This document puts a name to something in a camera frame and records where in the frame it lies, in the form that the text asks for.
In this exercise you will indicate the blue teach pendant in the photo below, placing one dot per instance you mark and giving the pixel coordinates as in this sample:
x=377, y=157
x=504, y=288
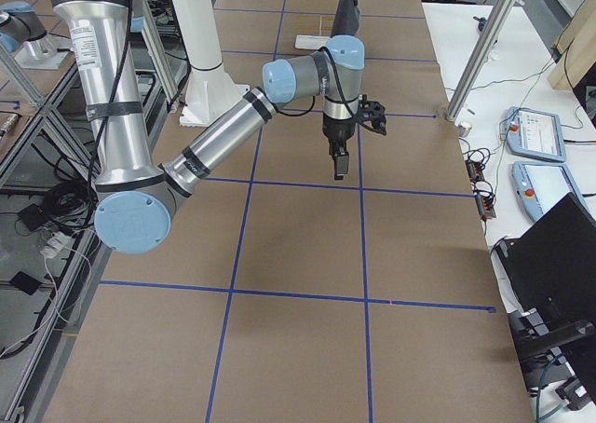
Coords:
x=534, y=134
x=541, y=185

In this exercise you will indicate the far blue teach pendant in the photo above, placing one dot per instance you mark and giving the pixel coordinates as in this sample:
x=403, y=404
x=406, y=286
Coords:
x=534, y=134

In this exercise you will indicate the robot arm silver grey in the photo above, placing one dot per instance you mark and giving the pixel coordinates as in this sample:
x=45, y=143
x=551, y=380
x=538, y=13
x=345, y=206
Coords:
x=138, y=196

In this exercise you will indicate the orange black connector strip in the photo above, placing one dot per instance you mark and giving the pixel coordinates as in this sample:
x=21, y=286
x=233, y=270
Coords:
x=482, y=190

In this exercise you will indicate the second robot arm in background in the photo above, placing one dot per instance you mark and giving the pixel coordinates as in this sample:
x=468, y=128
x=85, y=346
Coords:
x=24, y=34

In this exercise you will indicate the wooden board at edge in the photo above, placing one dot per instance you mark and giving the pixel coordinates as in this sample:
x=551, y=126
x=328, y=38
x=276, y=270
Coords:
x=577, y=48

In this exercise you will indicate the small metal cylinder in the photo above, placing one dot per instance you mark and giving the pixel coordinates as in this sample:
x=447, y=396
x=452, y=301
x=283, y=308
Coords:
x=464, y=128

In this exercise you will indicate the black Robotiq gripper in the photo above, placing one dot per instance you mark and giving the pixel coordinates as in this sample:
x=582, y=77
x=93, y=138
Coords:
x=337, y=130

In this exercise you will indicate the aluminium frame rail right side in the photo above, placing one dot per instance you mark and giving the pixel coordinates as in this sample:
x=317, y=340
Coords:
x=51, y=258

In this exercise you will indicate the aluminium frame post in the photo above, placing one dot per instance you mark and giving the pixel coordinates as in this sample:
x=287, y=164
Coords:
x=478, y=57

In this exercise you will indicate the black monitor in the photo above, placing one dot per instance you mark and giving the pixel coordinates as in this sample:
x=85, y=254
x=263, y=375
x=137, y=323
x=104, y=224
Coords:
x=551, y=269

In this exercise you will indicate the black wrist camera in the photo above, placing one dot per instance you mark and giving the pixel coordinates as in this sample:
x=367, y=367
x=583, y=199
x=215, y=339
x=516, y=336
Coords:
x=340, y=159

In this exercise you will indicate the blue-grey microfibre towel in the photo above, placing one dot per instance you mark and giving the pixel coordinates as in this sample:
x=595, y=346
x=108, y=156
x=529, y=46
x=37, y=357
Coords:
x=346, y=18

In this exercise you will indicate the white towel rack with wooden bars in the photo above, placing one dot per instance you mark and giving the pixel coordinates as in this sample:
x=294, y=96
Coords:
x=312, y=31

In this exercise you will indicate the near blue teach pendant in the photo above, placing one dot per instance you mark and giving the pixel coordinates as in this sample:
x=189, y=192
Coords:
x=541, y=185

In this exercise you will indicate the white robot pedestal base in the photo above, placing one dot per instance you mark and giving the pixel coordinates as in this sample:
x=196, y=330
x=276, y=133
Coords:
x=210, y=90

